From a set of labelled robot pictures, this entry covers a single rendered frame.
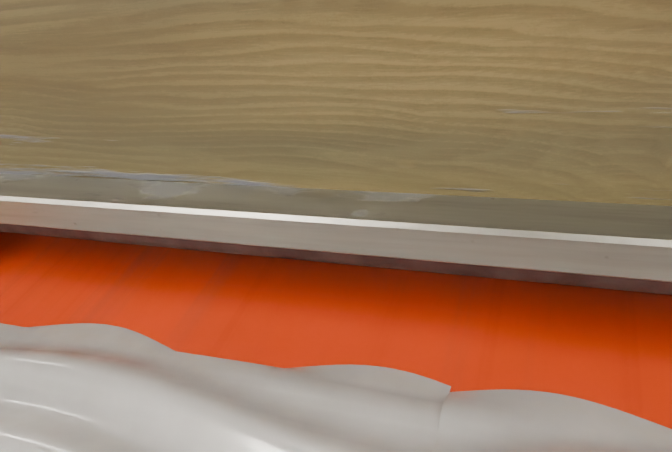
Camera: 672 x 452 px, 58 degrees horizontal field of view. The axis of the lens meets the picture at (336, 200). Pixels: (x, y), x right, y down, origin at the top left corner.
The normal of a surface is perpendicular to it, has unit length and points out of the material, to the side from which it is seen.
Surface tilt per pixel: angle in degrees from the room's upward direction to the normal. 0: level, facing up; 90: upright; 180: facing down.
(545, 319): 32
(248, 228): 57
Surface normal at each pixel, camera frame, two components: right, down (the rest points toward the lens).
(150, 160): -0.33, 0.55
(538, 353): -0.16, -0.82
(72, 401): -0.29, -0.50
